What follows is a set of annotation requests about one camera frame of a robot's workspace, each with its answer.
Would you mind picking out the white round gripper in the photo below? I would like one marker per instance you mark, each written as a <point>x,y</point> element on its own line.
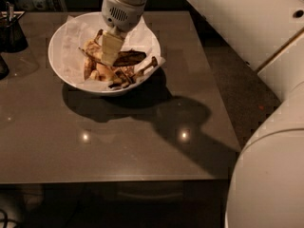
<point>123,13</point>

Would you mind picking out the brown-spotted banana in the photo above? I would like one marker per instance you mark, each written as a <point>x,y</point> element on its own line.
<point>92,48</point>

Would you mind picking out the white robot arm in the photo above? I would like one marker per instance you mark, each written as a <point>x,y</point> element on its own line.
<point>267,185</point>

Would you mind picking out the banana pile in bowl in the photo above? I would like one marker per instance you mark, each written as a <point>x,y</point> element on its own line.
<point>122,74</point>

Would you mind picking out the white ceramic bowl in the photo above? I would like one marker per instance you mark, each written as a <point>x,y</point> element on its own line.
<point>58,53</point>

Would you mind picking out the white paper liner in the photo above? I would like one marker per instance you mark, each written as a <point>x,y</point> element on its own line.
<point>72,45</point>

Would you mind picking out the black mesh utensil holder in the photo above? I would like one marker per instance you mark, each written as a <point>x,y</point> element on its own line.
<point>12,38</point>

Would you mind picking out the dark glass object left edge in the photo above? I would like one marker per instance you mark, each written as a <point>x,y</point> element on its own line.
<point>4,69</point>

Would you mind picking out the dark cabinet with drawer handle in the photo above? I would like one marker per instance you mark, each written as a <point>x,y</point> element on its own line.
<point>134,204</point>

